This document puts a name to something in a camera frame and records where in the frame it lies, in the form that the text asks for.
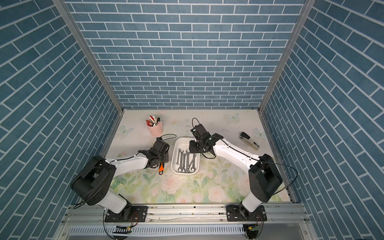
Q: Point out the large silver open-end wrench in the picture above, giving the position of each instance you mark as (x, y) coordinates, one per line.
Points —
(181, 168)

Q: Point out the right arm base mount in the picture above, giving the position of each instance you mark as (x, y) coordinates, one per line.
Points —
(238, 213)

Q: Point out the pink pen cup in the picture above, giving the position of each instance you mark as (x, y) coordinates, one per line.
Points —
(156, 130)

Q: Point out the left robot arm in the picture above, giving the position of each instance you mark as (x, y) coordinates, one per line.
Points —
(93, 182)

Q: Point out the black grey stapler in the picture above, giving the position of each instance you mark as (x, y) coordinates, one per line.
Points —
(249, 141)

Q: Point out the white storage box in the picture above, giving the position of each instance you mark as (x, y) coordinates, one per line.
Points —
(183, 143)

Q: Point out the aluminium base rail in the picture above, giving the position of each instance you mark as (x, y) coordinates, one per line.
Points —
(274, 213)

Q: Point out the orange handled adjustable wrench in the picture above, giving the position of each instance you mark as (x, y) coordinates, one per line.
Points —
(161, 168)

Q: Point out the pens in cup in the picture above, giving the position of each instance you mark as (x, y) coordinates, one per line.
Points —
(153, 121)

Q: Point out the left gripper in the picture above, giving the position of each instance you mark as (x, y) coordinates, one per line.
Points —
(166, 156)

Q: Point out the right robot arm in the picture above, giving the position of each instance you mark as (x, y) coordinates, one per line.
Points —
(264, 176)

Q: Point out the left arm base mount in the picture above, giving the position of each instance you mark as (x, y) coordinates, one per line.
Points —
(130, 214)

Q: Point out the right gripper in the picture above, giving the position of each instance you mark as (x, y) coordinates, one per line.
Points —
(192, 147)

